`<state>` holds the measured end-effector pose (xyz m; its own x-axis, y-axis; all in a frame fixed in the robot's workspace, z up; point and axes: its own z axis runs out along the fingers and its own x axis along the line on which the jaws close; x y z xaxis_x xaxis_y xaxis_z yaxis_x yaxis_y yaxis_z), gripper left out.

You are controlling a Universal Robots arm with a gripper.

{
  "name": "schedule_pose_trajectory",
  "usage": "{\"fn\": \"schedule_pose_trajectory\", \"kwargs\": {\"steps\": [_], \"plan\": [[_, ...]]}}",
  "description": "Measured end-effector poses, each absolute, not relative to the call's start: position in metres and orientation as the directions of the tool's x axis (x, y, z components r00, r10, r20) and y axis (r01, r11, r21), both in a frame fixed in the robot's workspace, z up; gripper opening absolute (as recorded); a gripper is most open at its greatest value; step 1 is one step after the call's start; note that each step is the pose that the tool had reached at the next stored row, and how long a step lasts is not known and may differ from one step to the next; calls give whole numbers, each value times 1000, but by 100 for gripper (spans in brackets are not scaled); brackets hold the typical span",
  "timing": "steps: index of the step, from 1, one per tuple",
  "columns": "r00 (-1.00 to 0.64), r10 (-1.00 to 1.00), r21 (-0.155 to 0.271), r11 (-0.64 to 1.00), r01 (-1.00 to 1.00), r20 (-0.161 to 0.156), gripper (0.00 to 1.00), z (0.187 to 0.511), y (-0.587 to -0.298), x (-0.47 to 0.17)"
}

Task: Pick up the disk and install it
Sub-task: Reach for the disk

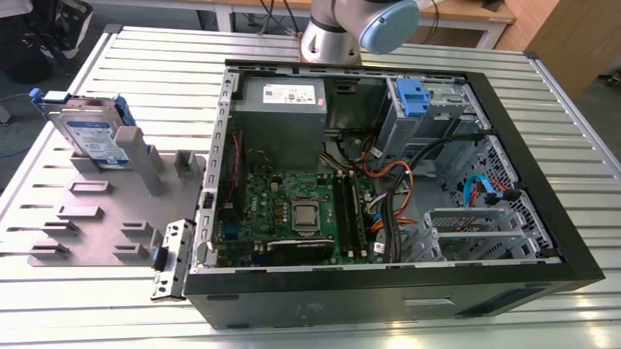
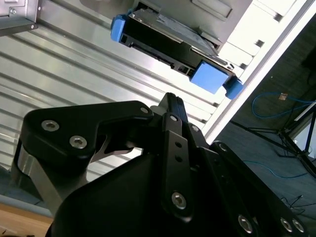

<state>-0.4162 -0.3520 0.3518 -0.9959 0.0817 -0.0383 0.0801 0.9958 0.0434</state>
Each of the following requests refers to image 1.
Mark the metal optical drive cage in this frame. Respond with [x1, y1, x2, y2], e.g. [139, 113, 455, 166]
[378, 76, 491, 172]

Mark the black PC case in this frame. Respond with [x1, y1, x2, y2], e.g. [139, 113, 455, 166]
[183, 60, 606, 330]

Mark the black RAM slot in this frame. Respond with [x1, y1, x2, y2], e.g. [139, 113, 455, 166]
[348, 170, 371, 255]
[332, 170, 356, 258]

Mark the hard disk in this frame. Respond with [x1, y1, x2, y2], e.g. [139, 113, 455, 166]
[28, 88, 135, 170]

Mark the black office chair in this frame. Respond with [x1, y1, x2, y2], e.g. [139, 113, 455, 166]
[0, 14, 55, 84]

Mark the orange wire bundle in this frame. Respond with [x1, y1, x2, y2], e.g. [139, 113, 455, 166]
[362, 161, 419, 233]

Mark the red wire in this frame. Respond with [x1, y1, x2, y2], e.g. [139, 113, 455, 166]
[231, 130, 244, 210]

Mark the blue drive latch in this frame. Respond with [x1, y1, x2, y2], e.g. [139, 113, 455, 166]
[395, 78, 431, 118]

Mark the blue data wire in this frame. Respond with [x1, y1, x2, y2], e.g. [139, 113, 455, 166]
[463, 174, 501, 209]

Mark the wooden desk white frame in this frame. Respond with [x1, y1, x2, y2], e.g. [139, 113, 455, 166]
[417, 0, 518, 50]

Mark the silver power supply unit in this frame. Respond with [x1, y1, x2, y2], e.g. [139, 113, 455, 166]
[231, 76, 328, 174]

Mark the wooden cabinet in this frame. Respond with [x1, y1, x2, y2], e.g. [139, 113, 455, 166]
[526, 0, 621, 99]

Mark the orange power wire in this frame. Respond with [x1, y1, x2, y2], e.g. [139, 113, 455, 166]
[487, 180, 523, 204]

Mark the silver CPU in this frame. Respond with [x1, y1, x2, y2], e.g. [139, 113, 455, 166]
[290, 205, 323, 233]

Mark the grey parts rack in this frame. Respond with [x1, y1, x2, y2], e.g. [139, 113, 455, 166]
[27, 125, 207, 268]

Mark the CPU socket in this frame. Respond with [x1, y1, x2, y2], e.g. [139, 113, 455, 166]
[286, 195, 331, 240]

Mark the thick black case cable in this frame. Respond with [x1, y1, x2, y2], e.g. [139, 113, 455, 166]
[380, 133, 489, 263]

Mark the metal expansion slot bracket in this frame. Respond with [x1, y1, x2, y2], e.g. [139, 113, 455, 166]
[149, 219, 196, 302]

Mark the person in dark clothes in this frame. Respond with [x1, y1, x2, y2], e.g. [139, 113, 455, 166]
[0, 0, 93, 61]

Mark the green motherboard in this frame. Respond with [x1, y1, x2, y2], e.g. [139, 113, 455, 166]
[215, 170, 389, 266]

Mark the black graphics card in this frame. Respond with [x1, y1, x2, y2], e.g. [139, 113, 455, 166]
[264, 238, 335, 265]

